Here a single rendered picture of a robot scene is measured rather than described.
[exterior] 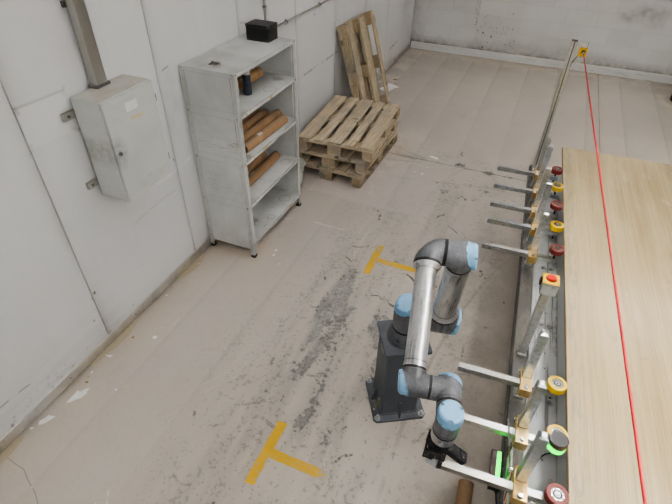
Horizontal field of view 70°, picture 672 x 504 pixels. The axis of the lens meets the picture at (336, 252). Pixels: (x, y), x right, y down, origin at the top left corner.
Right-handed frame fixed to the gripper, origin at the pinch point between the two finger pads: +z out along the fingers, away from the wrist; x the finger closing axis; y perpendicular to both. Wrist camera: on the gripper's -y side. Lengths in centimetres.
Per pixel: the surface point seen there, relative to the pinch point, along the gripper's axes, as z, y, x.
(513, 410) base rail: 12, -28, -45
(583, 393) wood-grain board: -9, -51, -49
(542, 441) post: -33.3, -28.6, -2.6
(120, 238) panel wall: 21, 225, -86
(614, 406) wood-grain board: -9, -63, -47
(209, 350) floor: 87, 158, -70
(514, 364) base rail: 12, -27, -72
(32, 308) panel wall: 22, 228, -17
